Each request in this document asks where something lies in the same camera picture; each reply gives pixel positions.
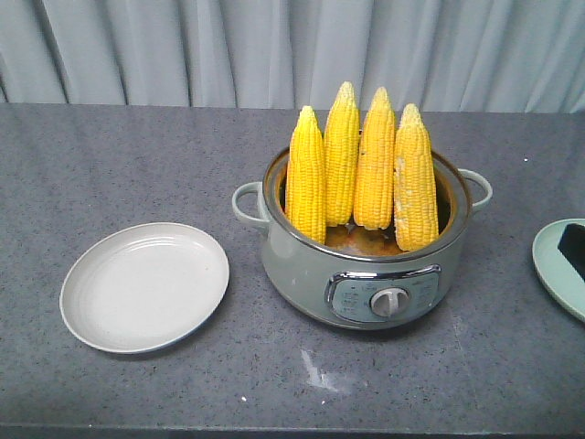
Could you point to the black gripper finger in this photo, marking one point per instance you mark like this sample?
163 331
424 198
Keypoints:
571 248

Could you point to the pale-patched corn cob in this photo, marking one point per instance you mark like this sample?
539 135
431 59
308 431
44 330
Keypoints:
415 200

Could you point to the yellow corn cob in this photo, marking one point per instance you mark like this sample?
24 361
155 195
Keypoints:
305 185
341 139

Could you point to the light green plate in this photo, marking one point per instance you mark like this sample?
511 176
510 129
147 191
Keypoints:
554 271

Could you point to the green electric cooking pot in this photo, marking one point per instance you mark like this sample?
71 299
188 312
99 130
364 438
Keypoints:
359 281

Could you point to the grey pleated curtain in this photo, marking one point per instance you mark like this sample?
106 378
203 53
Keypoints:
453 56

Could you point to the cream white plate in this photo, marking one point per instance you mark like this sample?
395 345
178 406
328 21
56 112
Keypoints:
144 288

